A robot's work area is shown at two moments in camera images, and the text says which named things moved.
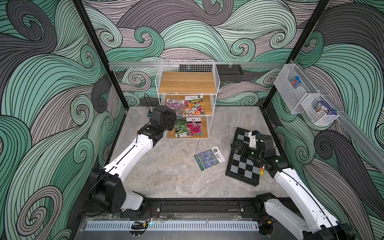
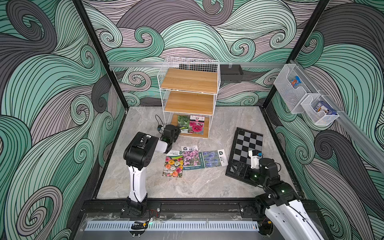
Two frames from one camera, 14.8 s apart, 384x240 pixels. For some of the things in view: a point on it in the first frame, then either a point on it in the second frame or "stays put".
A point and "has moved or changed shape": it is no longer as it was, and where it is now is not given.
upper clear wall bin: x=294 y=85 stays put
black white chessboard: x=239 y=166 stays put
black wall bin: x=227 y=75 stays put
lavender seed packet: x=209 y=158 has moved or changed shape
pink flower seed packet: x=177 y=105 to x=192 y=159
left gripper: x=171 y=116 to x=177 y=131
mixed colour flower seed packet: x=194 y=105 to x=173 y=164
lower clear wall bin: x=319 y=110 stays put
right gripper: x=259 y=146 to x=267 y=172
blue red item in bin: x=296 y=81 stays put
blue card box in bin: x=321 y=106 stays put
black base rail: x=196 y=206 stays put
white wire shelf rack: x=188 y=87 stays put
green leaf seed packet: x=181 y=129 stays put
